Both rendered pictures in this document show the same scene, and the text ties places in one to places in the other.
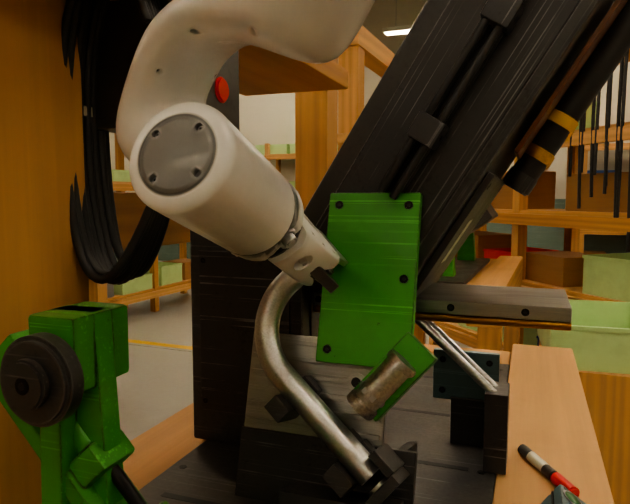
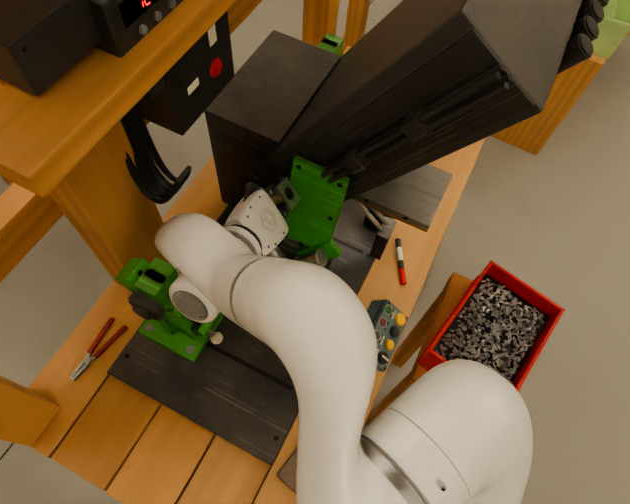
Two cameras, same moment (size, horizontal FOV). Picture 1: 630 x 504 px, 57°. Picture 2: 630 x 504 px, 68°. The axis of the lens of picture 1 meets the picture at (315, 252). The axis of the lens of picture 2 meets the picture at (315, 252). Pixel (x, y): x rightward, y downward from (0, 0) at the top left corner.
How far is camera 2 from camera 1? 0.73 m
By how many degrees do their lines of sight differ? 56
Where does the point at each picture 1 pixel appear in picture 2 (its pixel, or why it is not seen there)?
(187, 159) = (195, 311)
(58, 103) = not seen: hidden behind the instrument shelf
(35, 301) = (125, 220)
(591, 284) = not seen: outside the picture
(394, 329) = (321, 236)
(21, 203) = (103, 194)
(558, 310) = (422, 224)
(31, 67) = not seen: hidden behind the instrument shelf
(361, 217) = (311, 179)
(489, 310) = (386, 210)
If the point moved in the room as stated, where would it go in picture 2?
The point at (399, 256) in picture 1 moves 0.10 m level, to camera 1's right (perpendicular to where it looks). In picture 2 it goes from (329, 207) to (379, 213)
